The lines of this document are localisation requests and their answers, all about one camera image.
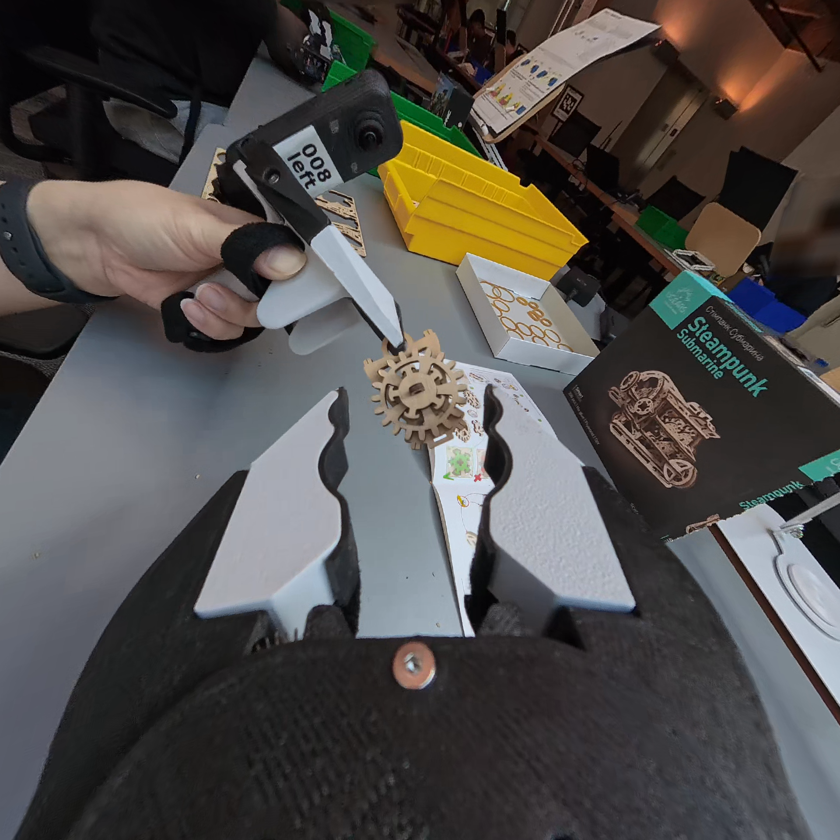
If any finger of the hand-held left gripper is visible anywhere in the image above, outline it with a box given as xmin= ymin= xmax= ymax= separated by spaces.
xmin=308 ymin=225 xmax=406 ymax=350

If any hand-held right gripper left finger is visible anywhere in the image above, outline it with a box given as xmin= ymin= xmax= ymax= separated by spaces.
xmin=194 ymin=387 xmax=361 ymax=641

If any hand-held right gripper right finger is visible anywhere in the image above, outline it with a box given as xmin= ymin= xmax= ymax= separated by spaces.
xmin=467 ymin=386 xmax=637 ymax=639

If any wooden gear assembly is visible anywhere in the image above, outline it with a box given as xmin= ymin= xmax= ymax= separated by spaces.
xmin=363 ymin=330 xmax=475 ymax=450

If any person's left forearm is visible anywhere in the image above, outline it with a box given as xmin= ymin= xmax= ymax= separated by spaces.
xmin=0 ymin=262 xmax=73 ymax=319

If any wooden parts sheet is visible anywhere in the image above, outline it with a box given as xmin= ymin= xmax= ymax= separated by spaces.
xmin=200 ymin=147 xmax=368 ymax=258

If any black model kit box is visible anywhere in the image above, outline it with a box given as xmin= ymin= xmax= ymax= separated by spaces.
xmin=563 ymin=269 xmax=840 ymax=542

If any person's left hand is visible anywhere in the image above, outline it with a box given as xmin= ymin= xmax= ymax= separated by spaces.
xmin=26 ymin=177 xmax=308 ymax=332

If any green plastic bin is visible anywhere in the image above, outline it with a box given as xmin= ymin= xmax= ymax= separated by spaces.
xmin=637 ymin=206 xmax=690 ymax=250
xmin=322 ymin=62 xmax=483 ymax=158
xmin=327 ymin=10 xmax=378 ymax=73

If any open instruction booklet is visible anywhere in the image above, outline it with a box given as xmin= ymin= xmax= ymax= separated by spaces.
xmin=428 ymin=362 xmax=551 ymax=636

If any yellow plastic bin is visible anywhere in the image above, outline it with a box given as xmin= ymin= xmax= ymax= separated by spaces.
xmin=377 ymin=120 xmax=589 ymax=282

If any white cardboard box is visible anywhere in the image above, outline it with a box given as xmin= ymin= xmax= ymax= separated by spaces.
xmin=456 ymin=252 xmax=600 ymax=367

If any white board stand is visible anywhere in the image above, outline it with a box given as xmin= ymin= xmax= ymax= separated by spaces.
xmin=717 ymin=491 xmax=840 ymax=719

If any printed instruction sheet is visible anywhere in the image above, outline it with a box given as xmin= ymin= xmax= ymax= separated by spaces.
xmin=472 ymin=10 xmax=660 ymax=142

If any black office chair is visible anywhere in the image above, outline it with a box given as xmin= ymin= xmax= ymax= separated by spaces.
xmin=0 ymin=39 xmax=198 ymax=178

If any blue plastic bin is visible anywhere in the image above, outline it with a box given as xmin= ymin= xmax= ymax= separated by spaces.
xmin=728 ymin=276 xmax=808 ymax=336

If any black wristband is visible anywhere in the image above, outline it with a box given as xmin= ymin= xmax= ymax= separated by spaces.
xmin=0 ymin=178 xmax=116 ymax=304

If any beige chair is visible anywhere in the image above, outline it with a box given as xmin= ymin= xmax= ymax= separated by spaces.
xmin=686 ymin=203 xmax=762 ymax=277

